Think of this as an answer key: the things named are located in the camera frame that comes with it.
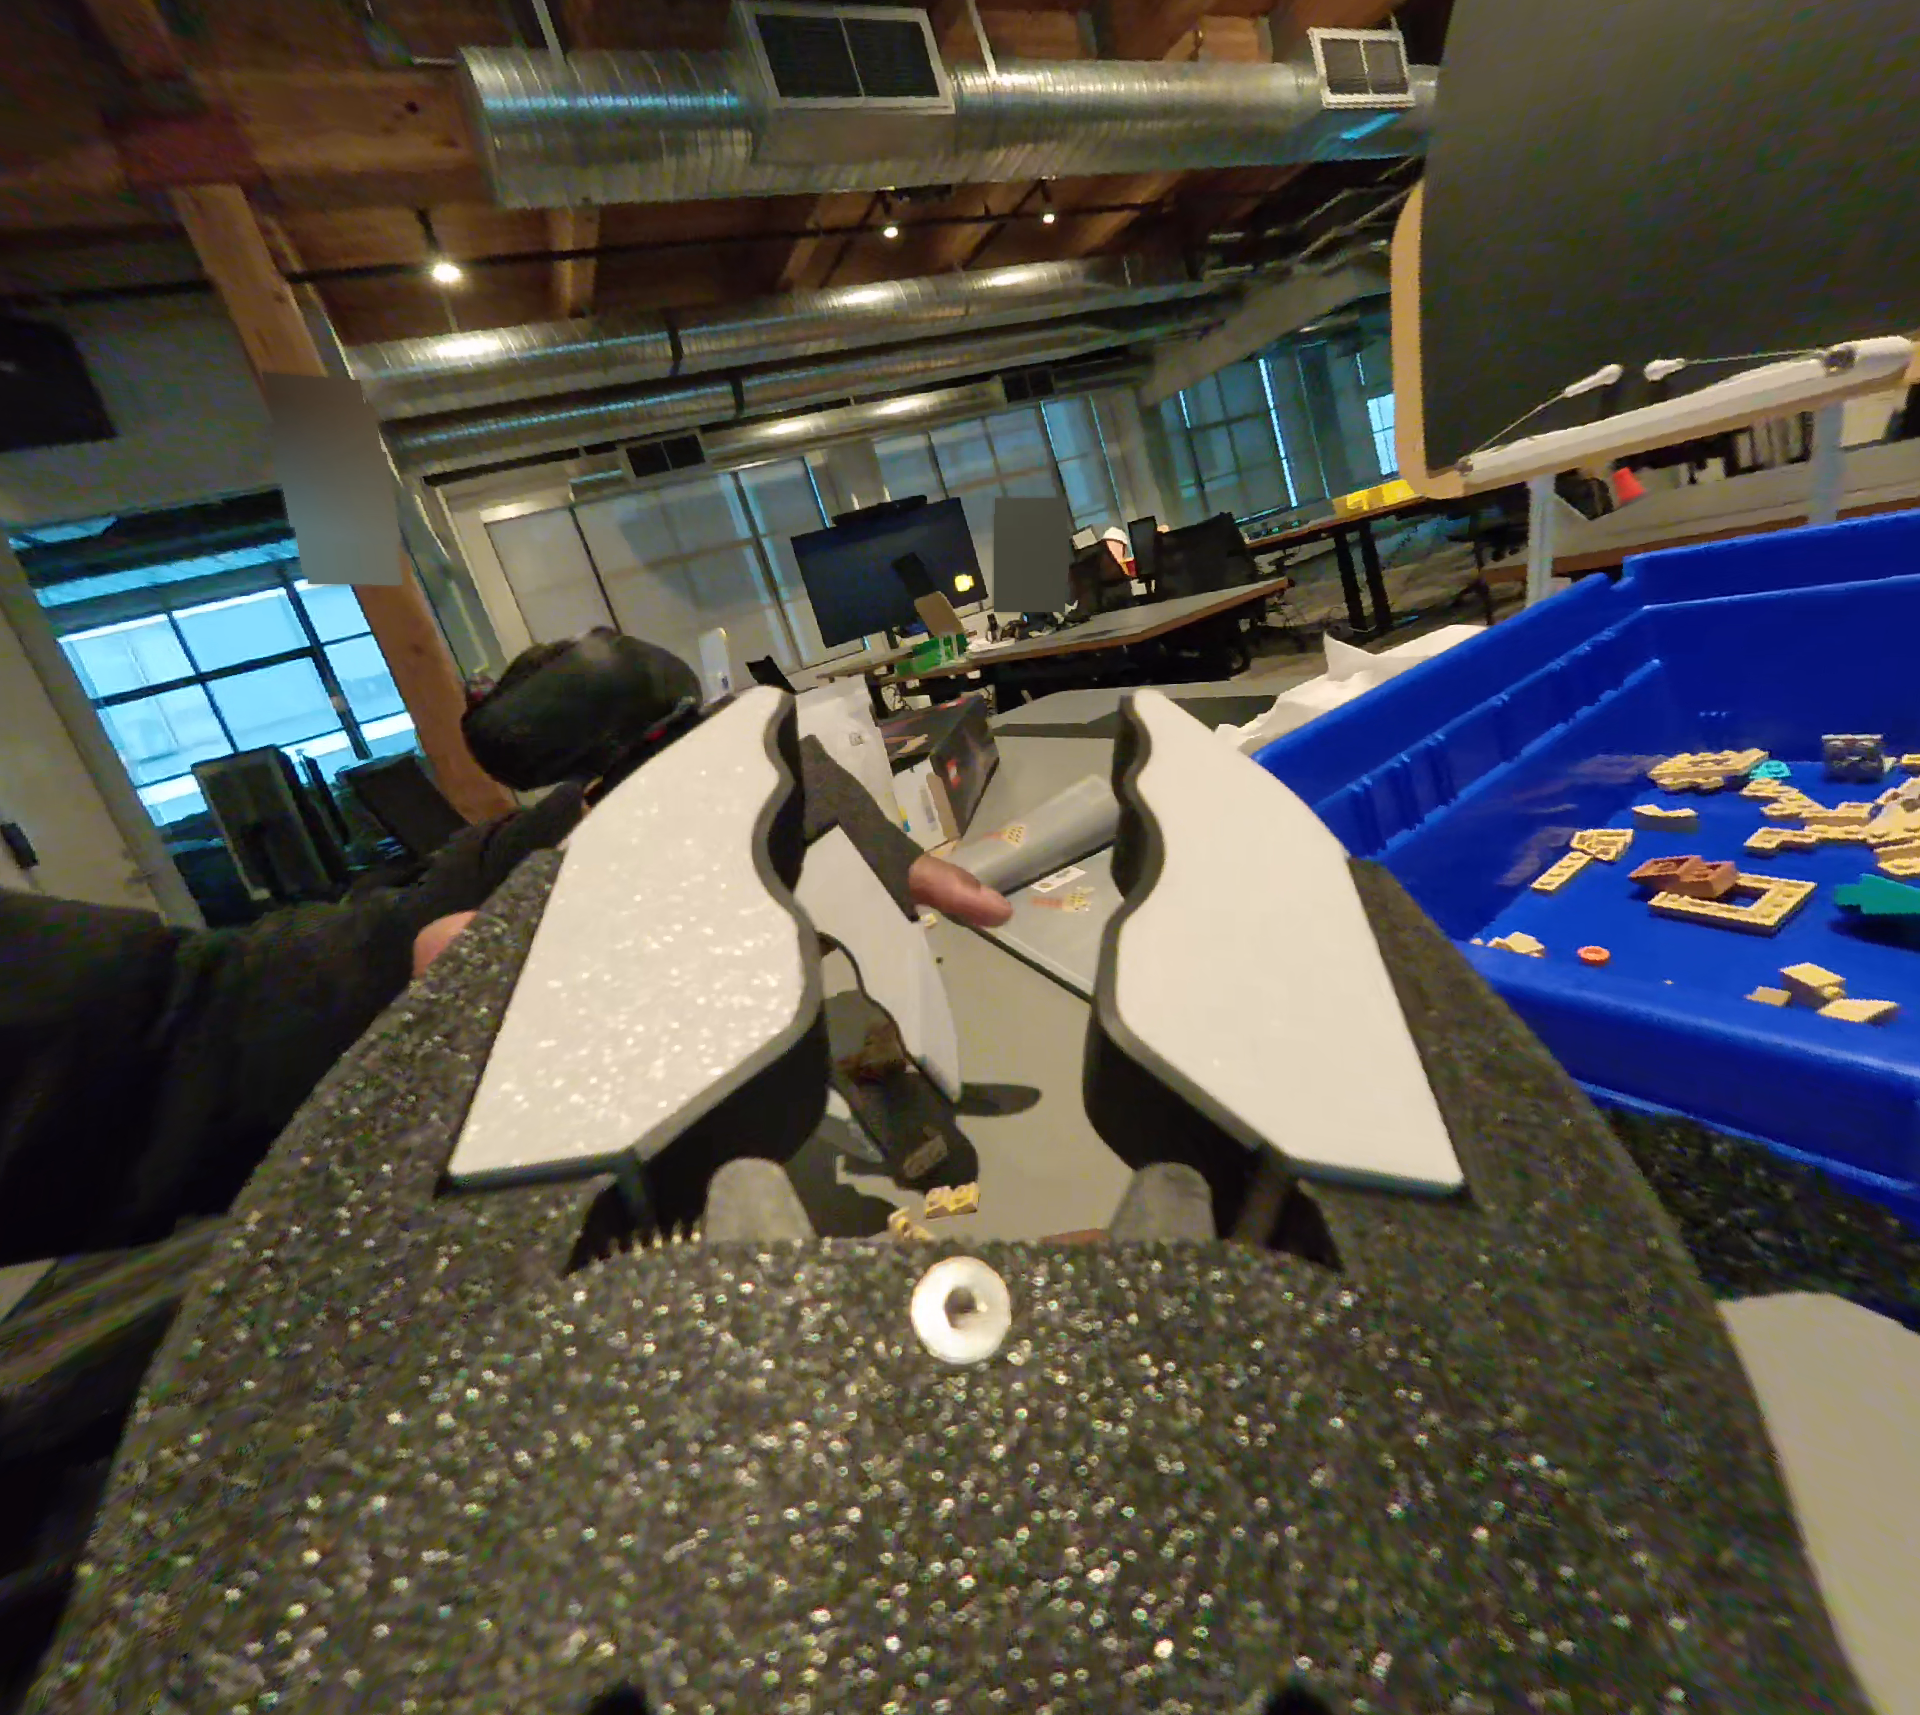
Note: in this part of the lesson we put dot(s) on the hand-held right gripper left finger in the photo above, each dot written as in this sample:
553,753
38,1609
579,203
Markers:
631,997

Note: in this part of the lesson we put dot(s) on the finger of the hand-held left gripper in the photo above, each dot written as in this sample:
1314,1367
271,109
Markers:
1037,841
960,763

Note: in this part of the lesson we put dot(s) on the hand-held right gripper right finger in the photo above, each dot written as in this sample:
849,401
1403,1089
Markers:
1276,997

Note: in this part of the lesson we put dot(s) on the person's left forearm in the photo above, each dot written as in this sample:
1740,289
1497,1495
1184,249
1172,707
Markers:
181,1057

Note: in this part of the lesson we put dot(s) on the grey desk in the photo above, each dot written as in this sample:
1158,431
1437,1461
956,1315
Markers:
1037,1103

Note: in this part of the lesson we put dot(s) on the person's left hand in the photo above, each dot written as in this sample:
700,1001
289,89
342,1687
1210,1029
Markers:
966,895

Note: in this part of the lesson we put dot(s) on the wooden office table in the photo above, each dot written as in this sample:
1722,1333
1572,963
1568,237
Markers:
1110,627

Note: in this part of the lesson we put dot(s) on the black computer monitor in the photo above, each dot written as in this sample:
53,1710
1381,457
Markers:
887,567

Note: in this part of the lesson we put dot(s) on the blue plastic bin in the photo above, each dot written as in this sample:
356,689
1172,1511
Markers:
1441,787

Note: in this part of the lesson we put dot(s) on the black office chair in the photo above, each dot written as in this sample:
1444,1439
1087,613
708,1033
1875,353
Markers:
287,817

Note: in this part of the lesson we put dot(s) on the pile of toy bricks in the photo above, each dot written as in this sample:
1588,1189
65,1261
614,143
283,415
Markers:
1727,901

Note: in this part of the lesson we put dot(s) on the gooseneck microphone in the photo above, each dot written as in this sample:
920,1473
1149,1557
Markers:
1561,397
1740,363

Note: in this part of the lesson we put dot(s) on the white table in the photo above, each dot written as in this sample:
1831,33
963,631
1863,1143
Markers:
1681,417

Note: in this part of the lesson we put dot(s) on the black panel wooden rim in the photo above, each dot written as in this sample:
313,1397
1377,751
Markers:
1681,97

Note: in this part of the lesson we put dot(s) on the long thin metal duct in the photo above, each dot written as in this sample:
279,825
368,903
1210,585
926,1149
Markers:
750,337

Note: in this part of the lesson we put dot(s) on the black wall speaker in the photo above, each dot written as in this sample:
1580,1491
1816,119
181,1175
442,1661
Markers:
46,381

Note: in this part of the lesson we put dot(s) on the wide metal air duct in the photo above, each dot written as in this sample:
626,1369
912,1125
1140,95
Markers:
901,111

